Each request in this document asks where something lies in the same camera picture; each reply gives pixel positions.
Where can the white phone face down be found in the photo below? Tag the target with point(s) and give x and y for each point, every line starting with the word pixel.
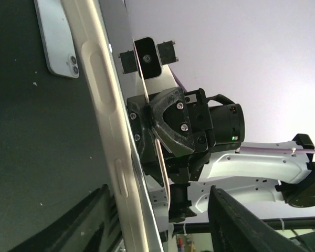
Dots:
pixel 56 38

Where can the beige pink phone case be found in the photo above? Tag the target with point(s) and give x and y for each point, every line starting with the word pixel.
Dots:
pixel 92 43

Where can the black screen phone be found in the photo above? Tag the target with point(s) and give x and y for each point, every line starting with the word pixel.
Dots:
pixel 119 32

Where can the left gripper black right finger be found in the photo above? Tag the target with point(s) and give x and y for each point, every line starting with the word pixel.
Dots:
pixel 234 228

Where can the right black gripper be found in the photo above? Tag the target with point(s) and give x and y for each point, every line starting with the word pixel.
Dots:
pixel 181 121

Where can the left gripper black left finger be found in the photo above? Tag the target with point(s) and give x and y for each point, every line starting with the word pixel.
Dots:
pixel 91 225

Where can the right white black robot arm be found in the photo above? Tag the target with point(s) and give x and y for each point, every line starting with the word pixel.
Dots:
pixel 249 172

